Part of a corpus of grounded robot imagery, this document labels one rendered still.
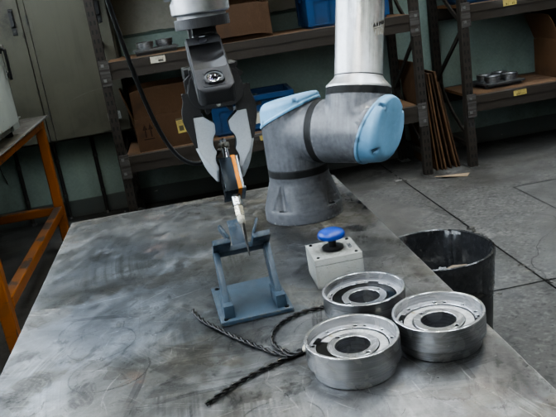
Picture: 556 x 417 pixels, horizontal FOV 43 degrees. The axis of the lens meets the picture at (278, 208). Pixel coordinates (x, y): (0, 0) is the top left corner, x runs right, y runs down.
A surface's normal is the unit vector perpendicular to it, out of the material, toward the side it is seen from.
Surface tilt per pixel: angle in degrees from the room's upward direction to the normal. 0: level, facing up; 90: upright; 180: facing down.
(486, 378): 0
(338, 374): 90
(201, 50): 31
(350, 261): 90
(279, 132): 87
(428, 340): 90
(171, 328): 0
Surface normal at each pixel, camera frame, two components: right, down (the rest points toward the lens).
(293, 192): -0.30, 0.01
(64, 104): 0.15, 0.26
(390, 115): 0.81, 0.18
